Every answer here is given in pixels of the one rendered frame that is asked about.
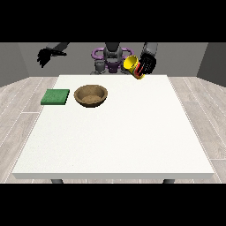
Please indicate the brown wooden bowl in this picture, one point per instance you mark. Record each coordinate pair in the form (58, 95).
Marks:
(90, 95)

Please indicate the yellow cup with melon print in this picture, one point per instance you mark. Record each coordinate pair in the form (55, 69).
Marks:
(131, 65)

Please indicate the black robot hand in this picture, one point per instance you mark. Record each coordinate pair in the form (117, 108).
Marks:
(44, 56)
(147, 63)

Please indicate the dark table leg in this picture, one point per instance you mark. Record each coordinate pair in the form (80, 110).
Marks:
(57, 181)
(169, 181)

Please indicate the grey robot trunk purple rings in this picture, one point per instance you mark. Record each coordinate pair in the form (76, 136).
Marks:
(111, 60)

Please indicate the green square pad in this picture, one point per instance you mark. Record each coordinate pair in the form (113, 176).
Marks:
(55, 96)

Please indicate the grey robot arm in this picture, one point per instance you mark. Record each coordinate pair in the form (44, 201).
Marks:
(150, 47)
(58, 45)

